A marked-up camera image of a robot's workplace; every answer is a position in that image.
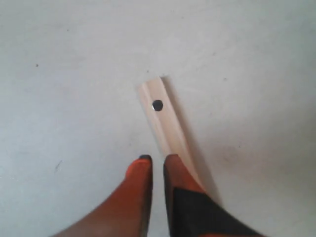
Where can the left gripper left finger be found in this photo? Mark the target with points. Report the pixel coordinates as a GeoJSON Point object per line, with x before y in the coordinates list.
{"type": "Point", "coordinates": [126, 212]}

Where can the wood strip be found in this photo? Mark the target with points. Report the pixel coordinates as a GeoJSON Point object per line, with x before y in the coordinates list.
{"type": "Point", "coordinates": [166, 125]}

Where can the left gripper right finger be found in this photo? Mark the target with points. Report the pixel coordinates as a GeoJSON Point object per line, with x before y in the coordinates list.
{"type": "Point", "coordinates": [191, 212]}

